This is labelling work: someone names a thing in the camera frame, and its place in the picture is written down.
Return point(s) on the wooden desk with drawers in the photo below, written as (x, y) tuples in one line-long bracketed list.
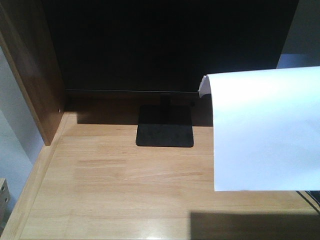
[(95, 183)]

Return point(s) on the white paper sheet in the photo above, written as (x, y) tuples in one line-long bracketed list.
[(266, 129)]

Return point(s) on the black monitor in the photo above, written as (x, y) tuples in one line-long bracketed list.
[(163, 45)]

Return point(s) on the black monitor stand base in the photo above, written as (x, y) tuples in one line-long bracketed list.
[(165, 125)]

